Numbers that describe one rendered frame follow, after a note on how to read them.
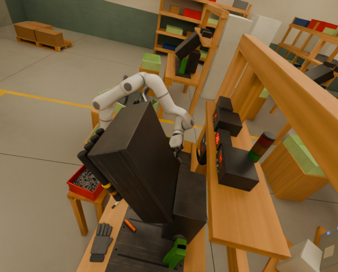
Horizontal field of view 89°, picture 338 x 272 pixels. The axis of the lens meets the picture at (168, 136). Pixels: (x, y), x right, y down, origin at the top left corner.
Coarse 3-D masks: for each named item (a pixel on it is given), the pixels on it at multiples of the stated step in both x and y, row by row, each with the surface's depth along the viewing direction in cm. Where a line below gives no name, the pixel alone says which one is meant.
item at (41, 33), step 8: (16, 24) 476; (24, 24) 490; (32, 24) 505; (40, 24) 520; (16, 32) 486; (24, 32) 482; (32, 32) 479; (40, 32) 476; (48, 32) 480; (56, 32) 494; (32, 40) 492; (40, 40) 490; (48, 40) 488; (56, 40) 488; (48, 48) 504; (56, 48) 498; (64, 48) 530
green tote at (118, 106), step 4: (112, 88) 222; (100, 92) 207; (104, 92) 212; (140, 96) 229; (140, 100) 233; (156, 100) 220; (116, 104) 200; (120, 104) 197; (152, 104) 227; (156, 104) 218; (116, 108) 204; (120, 108) 201; (156, 108) 225; (116, 112) 207
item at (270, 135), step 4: (264, 132) 65; (268, 132) 66; (260, 136) 66; (264, 136) 64; (268, 136) 64; (272, 136) 64; (260, 140) 66; (264, 140) 64; (268, 140) 63; (272, 140) 63; (260, 144) 66; (264, 144) 65; (268, 144) 64
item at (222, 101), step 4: (220, 96) 107; (220, 100) 103; (224, 100) 104; (228, 100) 105; (216, 104) 111; (220, 104) 100; (224, 104) 100; (228, 104) 101; (220, 108) 98; (224, 108) 97; (228, 108) 97; (232, 108) 98
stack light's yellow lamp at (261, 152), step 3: (255, 144) 68; (258, 144) 67; (252, 147) 70; (255, 147) 68; (258, 147) 67; (261, 147) 66; (252, 150) 70; (255, 150) 68; (258, 150) 67; (261, 150) 67; (264, 150) 66; (255, 153) 69; (258, 153) 68; (261, 153) 68
